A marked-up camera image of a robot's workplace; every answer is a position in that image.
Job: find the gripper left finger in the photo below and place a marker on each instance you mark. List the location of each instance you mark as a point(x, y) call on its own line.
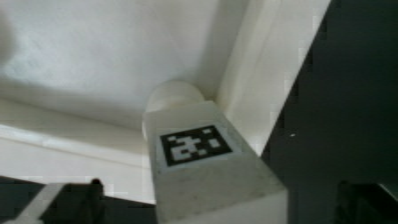
point(65, 204)

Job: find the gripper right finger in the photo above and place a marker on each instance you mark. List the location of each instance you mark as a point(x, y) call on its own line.
point(366, 203)

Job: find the white table leg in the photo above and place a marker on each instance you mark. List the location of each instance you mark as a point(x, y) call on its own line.
point(213, 183)

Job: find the white square tabletop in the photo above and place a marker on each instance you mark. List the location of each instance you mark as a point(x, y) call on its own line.
point(90, 51)

